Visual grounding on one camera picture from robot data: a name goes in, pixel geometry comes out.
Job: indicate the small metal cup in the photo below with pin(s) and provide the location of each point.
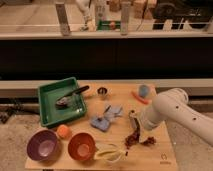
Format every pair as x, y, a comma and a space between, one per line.
102, 92

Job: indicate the blue cloth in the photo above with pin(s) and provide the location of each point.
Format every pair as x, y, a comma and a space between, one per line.
103, 122

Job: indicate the green plastic tray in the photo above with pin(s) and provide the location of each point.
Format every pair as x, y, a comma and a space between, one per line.
50, 115

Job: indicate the orange fruit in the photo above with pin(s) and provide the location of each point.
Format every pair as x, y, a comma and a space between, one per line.
63, 131

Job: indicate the black handled metal spoon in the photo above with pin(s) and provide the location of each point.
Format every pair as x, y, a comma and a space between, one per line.
63, 101

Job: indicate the blue cup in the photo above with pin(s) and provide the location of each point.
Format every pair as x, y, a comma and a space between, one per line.
144, 91

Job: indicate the yellow banana in dish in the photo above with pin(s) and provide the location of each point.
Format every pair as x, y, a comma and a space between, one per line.
110, 153

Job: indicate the orange bowl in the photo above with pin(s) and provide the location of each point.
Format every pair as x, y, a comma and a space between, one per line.
81, 147

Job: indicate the wooden board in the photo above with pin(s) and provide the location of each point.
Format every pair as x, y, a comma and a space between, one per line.
157, 157

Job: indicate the purple bowl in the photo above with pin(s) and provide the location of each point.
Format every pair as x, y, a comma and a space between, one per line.
43, 146

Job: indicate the dark red grapes bunch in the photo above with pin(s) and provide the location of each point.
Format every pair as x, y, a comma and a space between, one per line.
133, 139

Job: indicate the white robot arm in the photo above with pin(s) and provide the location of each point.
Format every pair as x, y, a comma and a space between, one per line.
172, 104

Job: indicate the small metal fork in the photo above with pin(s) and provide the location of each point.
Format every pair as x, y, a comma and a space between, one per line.
105, 111

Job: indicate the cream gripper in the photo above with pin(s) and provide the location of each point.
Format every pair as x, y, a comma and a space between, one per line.
136, 125

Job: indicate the red carrot toy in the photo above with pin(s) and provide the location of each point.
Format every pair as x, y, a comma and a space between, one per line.
137, 97

